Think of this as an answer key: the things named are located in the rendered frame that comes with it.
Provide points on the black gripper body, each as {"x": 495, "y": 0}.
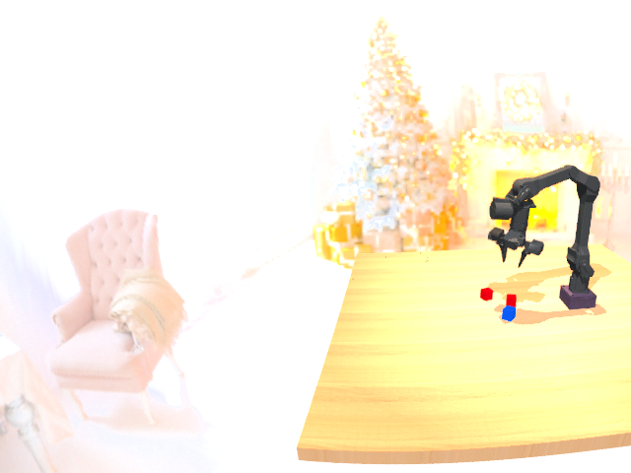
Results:
{"x": 535, "y": 246}

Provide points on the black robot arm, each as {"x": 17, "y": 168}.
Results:
{"x": 517, "y": 208}

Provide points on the blue cube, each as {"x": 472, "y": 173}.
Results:
{"x": 509, "y": 313}

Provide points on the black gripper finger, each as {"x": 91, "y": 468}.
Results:
{"x": 503, "y": 249}
{"x": 523, "y": 257}

